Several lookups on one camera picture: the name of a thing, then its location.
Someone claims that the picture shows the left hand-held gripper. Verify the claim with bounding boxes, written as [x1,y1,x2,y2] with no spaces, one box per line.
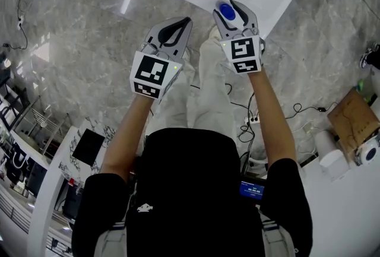
[128,15,194,100]

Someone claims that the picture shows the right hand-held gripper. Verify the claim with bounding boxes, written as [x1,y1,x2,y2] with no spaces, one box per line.
[211,0,267,75]

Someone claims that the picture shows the person's left forearm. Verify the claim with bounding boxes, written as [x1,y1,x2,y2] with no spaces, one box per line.
[100,94,156,176]

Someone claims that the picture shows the person's right forearm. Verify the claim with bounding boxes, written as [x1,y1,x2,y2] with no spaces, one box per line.
[247,71,298,172]

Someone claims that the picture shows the person's white trousers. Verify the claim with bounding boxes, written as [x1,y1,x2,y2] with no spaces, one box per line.
[160,26,237,134]

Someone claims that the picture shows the white power strip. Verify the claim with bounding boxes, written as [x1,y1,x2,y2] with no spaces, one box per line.
[243,114,261,126]

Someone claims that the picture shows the white marble table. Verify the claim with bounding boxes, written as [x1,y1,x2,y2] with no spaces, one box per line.
[58,117,117,175]

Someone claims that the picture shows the black square panel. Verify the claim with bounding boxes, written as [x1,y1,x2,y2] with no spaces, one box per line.
[71,128,106,167]

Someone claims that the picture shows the white cylinder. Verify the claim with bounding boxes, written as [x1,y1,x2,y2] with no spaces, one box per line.
[313,129,338,159]

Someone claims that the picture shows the brown cardboard box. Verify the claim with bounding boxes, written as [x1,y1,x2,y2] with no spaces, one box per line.
[326,87,380,148]

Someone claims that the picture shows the chrome rack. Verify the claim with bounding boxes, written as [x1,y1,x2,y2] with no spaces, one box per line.
[14,94,69,159]

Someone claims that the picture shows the person's black shirt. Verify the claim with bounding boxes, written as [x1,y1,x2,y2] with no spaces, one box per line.
[72,127,313,257]

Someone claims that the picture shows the blue lit screen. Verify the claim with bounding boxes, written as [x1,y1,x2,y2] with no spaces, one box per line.
[239,180,265,201]

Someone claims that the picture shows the white box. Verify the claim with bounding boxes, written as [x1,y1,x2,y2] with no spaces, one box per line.
[319,150,350,183]

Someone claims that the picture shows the round white device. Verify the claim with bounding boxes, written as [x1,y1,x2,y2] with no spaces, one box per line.
[354,133,380,167]

